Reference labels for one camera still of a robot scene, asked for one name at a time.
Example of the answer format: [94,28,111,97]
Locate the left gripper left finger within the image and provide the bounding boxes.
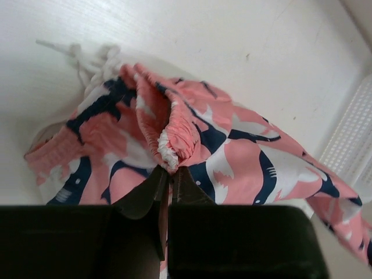
[115,167,168,220]

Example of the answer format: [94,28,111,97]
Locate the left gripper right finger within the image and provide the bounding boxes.
[171,167,215,205]

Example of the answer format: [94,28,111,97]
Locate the pink shark print shorts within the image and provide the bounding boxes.
[23,62,372,279]

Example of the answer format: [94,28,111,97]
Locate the white plastic mesh basket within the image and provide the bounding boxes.
[320,75,371,187]

